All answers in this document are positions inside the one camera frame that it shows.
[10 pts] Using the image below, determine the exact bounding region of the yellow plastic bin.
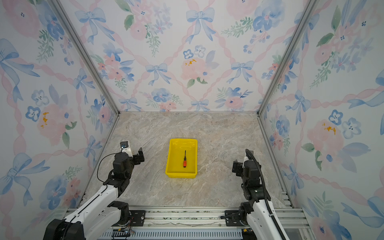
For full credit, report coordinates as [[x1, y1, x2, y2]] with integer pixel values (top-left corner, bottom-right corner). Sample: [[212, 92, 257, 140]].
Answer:
[[165, 139, 198, 179]]

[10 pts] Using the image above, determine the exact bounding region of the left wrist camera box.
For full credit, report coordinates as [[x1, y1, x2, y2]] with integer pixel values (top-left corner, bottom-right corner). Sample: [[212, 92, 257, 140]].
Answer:
[[120, 141, 133, 157]]

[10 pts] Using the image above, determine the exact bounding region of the aluminium corner post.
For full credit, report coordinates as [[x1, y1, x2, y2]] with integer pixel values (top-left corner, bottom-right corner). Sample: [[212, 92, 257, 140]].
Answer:
[[257, 0, 319, 116], [47, 0, 121, 116]]

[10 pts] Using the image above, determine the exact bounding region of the red handled screwdriver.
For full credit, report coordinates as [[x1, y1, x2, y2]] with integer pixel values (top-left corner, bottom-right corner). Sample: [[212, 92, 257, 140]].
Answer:
[[183, 150, 187, 168]]

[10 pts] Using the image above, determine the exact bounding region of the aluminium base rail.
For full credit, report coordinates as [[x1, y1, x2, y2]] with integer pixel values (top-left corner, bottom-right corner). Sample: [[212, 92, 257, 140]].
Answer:
[[64, 205, 316, 240]]

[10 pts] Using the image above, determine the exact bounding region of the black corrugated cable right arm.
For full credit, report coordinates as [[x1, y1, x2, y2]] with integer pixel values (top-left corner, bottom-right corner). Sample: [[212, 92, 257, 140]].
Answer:
[[245, 148, 287, 240]]

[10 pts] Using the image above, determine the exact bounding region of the aluminium corner post left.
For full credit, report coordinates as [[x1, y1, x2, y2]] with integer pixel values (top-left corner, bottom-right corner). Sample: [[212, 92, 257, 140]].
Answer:
[[47, 0, 121, 116]]

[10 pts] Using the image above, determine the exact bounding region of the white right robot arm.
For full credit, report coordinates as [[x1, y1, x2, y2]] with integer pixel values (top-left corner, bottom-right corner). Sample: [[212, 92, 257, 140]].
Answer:
[[232, 159, 289, 240]]

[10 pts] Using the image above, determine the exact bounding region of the thin black cable left arm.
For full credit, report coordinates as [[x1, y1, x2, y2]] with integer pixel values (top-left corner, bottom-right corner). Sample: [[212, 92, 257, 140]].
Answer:
[[96, 152, 119, 184]]

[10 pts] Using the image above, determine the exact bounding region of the aluminium corner post right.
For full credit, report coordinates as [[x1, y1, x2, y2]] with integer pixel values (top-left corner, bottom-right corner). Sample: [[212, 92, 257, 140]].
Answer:
[[257, 0, 319, 116]]

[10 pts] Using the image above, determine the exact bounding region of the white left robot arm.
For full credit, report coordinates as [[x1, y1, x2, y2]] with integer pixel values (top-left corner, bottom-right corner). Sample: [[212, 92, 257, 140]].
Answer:
[[43, 141, 145, 240]]

